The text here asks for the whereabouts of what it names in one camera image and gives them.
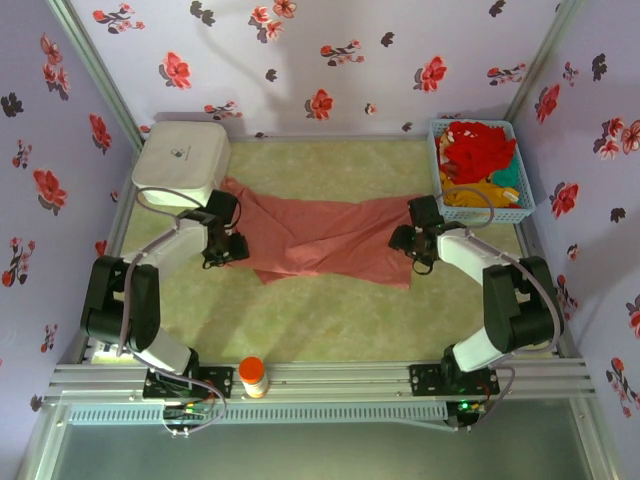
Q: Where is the pink t-shirt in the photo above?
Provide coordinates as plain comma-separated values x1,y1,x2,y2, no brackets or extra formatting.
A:
219,175,427,292

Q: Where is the yellow t-shirt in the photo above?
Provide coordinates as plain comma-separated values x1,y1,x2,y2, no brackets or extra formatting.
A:
439,172,521,209

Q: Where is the white storage box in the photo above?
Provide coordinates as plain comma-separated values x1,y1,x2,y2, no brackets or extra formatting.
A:
131,121,233,208

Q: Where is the blue plastic basket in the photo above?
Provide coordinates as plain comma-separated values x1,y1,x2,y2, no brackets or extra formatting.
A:
427,118,538,225

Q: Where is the green marbled table mat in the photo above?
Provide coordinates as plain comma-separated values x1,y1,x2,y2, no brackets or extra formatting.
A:
102,139,557,364

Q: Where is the green t-shirt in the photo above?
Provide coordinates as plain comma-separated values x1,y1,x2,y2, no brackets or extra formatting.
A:
487,160,522,205

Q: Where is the red t-shirt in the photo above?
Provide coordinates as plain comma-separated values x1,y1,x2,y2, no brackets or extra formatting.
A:
434,120,518,187

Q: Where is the orange-capped white bottle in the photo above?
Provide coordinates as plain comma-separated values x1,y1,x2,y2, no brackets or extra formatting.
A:
237,355,271,400

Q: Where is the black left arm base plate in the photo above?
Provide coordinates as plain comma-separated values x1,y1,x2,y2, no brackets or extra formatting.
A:
142,363,236,401

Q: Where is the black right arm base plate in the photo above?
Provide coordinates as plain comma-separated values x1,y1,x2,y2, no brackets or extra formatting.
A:
408,362,501,397

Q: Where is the aluminium cross rail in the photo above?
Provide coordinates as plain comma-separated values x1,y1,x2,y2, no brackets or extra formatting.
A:
42,356,599,407

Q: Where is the grey right arm cable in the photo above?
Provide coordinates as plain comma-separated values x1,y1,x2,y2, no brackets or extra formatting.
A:
435,185,567,432

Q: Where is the grey slotted cable duct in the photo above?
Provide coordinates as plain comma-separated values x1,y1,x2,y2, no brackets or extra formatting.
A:
66,402,450,427

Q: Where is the aluminium frame post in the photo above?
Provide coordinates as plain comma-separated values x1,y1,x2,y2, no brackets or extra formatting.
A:
506,0,587,125
45,0,145,150

